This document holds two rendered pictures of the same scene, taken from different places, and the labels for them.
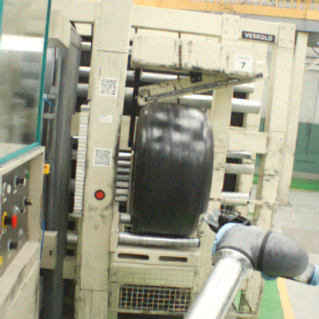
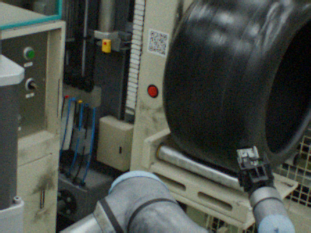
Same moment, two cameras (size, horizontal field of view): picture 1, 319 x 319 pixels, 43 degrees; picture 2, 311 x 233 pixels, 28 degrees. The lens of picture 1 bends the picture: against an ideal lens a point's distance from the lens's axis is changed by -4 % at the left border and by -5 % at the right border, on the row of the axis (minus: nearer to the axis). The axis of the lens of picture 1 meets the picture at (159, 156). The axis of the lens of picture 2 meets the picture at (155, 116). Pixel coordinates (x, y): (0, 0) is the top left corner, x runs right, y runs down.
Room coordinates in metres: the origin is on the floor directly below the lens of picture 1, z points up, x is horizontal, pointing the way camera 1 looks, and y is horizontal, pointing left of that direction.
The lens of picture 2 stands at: (0.25, -0.94, 1.74)
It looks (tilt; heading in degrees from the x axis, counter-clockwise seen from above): 22 degrees down; 38
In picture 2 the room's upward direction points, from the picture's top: 6 degrees clockwise
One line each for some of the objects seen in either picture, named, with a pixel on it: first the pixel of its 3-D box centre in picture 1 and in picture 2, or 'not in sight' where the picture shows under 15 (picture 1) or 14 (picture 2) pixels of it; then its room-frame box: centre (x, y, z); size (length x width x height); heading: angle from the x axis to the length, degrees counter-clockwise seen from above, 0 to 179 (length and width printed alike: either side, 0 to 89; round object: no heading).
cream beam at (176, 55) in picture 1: (192, 58); not in sight; (2.13, -0.11, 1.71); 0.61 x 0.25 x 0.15; 95
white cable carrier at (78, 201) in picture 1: (82, 161); (141, 44); (1.75, 0.32, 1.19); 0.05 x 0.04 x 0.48; 5
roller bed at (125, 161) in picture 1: (112, 178); not in sight; (2.19, 0.24, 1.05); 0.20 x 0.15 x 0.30; 95
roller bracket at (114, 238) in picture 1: (115, 226); (182, 137); (1.81, 0.16, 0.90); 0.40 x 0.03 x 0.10; 5
